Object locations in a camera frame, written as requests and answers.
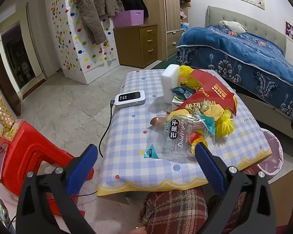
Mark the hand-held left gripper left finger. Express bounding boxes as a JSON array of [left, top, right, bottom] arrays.
[[16, 144, 98, 234]]

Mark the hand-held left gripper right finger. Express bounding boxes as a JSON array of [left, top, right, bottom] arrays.
[[195, 142, 276, 234]]

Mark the yellow stretchy noodle toy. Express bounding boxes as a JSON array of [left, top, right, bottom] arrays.
[[214, 111, 236, 138]]

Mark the trash bin with pink bag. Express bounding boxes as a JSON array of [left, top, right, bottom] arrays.
[[256, 129, 284, 176]]

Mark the red yellow toy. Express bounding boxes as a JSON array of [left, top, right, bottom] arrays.
[[188, 130, 208, 155]]

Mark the clear dried fruit packet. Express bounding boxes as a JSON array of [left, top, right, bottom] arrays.
[[162, 114, 210, 160]]

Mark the small teal packet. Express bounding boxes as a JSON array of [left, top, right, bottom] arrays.
[[144, 144, 160, 159], [199, 114, 215, 136]]

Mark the checkered tablecloth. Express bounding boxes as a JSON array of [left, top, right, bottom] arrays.
[[97, 69, 272, 197]]

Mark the red plastic stool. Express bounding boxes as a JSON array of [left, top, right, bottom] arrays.
[[0, 120, 94, 200]]

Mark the green succulent toy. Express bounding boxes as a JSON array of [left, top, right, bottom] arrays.
[[189, 100, 212, 115]]

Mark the brown sausage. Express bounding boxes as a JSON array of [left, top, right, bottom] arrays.
[[150, 116, 171, 127]]

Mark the small white green box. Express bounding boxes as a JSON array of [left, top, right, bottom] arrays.
[[171, 96, 186, 111]]

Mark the white portable router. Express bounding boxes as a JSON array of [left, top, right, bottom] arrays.
[[115, 90, 146, 108]]

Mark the blue snack packet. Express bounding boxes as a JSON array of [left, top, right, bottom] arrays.
[[171, 85, 194, 99]]

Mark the yellow frilly toy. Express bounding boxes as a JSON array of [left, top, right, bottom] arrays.
[[183, 77, 202, 88], [178, 65, 193, 81]]

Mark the woven bamboo basket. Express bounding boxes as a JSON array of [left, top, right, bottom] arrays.
[[0, 95, 15, 129]]

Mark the white foam block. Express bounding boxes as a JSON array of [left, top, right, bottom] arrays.
[[161, 64, 180, 104]]

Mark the polka dot sheet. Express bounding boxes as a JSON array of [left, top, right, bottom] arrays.
[[44, 0, 120, 84]]

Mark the dark wooden door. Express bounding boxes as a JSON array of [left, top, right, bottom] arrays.
[[0, 19, 22, 117]]

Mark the blue patterned blanket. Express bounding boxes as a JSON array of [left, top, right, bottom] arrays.
[[176, 25, 293, 122]]

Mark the wooden drawer cabinet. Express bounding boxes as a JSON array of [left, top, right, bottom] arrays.
[[113, 24, 159, 68]]

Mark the white pillow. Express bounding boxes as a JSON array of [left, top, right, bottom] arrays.
[[218, 20, 247, 33]]

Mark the grey tufted headboard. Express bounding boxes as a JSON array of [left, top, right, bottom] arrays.
[[205, 5, 287, 54]]

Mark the purple plastic basket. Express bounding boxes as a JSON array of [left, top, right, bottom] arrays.
[[112, 10, 144, 28]]

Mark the brown quilted jacket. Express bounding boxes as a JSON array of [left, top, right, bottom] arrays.
[[73, 0, 125, 45]]

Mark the wooden wardrobe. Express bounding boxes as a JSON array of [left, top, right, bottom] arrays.
[[139, 0, 189, 60]]

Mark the black cable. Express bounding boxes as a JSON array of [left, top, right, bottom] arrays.
[[98, 99, 116, 158]]

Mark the beige bed frame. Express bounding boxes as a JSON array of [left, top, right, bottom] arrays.
[[237, 88, 293, 137]]

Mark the small wall poster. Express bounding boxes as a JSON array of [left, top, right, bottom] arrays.
[[284, 20, 293, 41]]

